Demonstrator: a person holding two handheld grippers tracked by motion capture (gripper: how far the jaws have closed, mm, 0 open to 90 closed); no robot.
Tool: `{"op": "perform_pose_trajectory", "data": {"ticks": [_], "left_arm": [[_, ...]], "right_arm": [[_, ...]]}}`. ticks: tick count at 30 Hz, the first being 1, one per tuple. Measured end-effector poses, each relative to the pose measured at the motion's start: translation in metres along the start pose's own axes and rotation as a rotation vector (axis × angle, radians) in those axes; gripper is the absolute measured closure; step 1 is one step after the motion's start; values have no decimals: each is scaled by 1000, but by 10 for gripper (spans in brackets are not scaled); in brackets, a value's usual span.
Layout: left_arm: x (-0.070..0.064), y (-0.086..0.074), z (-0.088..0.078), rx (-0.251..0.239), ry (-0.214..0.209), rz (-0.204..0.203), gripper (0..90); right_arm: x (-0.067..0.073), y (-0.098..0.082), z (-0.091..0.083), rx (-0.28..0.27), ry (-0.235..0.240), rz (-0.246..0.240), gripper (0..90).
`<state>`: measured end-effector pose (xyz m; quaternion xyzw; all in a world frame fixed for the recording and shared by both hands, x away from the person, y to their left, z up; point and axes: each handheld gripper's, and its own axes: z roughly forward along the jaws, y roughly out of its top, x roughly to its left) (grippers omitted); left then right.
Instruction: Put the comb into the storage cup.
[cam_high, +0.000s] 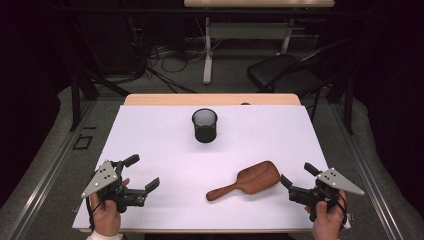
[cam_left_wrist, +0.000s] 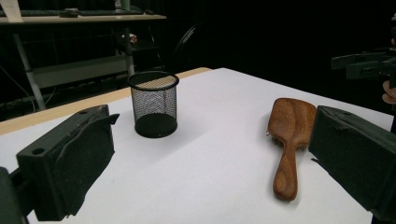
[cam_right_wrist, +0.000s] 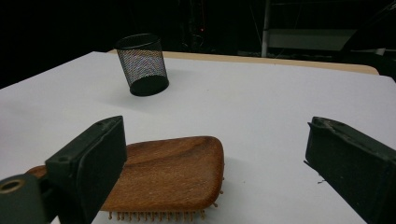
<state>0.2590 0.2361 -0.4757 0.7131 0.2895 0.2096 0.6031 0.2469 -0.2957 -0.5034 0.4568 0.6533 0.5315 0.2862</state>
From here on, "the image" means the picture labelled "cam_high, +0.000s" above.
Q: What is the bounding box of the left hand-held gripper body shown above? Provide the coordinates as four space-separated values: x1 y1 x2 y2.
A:
80 159 148 214

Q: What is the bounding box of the black mesh pen holder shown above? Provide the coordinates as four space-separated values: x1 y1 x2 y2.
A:
191 108 219 144

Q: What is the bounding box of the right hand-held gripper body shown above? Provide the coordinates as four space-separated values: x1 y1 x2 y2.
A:
288 167 365 223

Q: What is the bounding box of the bundle of floor cables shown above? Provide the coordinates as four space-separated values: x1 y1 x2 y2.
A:
131 16 201 95

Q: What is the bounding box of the black metal stand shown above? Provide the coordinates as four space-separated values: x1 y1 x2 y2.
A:
68 16 132 132
326 71 355 136

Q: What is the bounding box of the left hand-held gripper cable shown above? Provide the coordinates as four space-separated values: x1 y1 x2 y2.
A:
85 195 98 232

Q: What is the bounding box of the black folding chair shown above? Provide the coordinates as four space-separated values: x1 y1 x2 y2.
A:
246 37 354 101

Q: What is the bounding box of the person's left hand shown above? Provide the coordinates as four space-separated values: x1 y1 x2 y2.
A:
89 178 132 238

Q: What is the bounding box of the hand-held gripper cable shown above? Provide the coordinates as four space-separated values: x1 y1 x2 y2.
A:
85 195 98 232
334 190 349 232

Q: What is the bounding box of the person's right hand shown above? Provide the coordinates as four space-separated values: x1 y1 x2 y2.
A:
304 189 348 240

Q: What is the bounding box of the white-legged desk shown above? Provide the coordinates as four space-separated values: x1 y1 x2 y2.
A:
183 0 336 85

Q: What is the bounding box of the metal floor rail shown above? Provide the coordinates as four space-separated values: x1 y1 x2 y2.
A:
329 99 406 240
4 99 98 240

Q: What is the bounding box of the brown wooden hairbrush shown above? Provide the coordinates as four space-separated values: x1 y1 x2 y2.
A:
205 160 282 202

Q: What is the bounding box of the right hand-held gripper cable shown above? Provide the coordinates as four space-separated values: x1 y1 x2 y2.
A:
334 190 349 232

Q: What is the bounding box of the white table board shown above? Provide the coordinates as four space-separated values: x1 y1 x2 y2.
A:
72 104 352 232

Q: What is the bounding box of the black metal crossbar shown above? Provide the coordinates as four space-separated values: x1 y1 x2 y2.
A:
49 6 371 18

